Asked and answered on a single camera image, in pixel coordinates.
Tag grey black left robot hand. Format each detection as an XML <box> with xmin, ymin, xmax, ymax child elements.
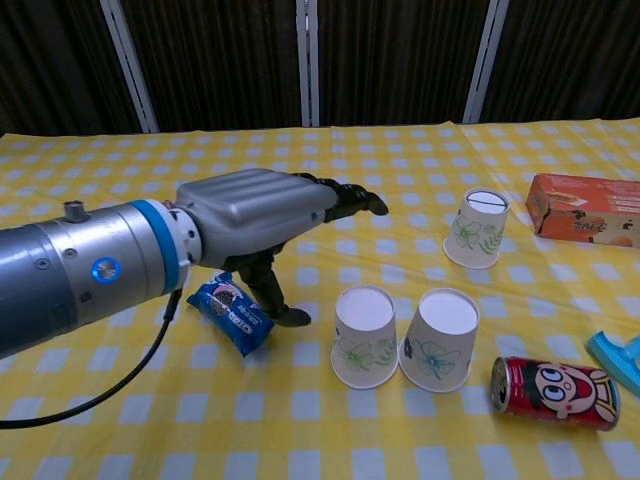
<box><xmin>174</xmin><ymin>168</ymin><xmax>390</xmax><ymax>327</ymax></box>

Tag white cup green flower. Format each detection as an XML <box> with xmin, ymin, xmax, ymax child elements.
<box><xmin>330</xmin><ymin>284</ymin><xmax>400</xmax><ymax>391</ymax></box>

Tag paper cup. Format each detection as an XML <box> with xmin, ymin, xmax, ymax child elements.
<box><xmin>443</xmin><ymin>187</ymin><xmax>512</xmax><ymax>270</ymax></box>

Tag yellow checkered tablecloth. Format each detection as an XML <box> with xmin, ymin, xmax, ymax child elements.
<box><xmin>0</xmin><ymin>117</ymin><xmax>640</xmax><ymax>480</ymax></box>

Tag blue Oreo cookie pack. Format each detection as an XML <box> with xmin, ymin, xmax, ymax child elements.
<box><xmin>186</xmin><ymin>271</ymin><xmax>276</xmax><ymax>358</ymax></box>

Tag dark pleated curtain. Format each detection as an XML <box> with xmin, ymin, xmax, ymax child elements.
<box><xmin>0</xmin><ymin>0</ymin><xmax>640</xmax><ymax>136</ymax></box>

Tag white cup blue flower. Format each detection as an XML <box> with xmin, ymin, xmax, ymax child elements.
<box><xmin>398</xmin><ymin>288</ymin><xmax>481</xmax><ymax>394</ymax></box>

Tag orange cardboard box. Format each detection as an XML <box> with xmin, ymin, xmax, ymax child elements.
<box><xmin>525</xmin><ymin>173</ymin><xmax>640</xmax><ymax>250</ymax></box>

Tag red cartoon drink can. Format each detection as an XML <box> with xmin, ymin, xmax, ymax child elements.
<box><xmin>490</xmin><ymin>355</ymin><xmax>622</xmax><ymax>432</ymax></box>

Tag light blue plastic object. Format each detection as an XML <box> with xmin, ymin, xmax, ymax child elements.
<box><xmin>585</xmin><ymin>330</ymin><xmax>640</xmax><ymax>399</ymax></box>

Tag white metal post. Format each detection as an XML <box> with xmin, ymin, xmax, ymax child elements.
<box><xmin>462</xmin><ymin>0</ymin><xmax>511</xmax><ymax>125</ymax></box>
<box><xmin>295</xmin><ymin>0</ymin><xmax>321</xmax><ymax>128</ymax></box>
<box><xmin>99</xmin><ymin>0</ymin><xmax>160</xmax><ymax>134</ymax></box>

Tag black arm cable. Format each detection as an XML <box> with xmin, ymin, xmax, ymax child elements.
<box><xmin>0</xmin><ymin>288</ymin><xmax>184</xmax><ymax>430</ymax></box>

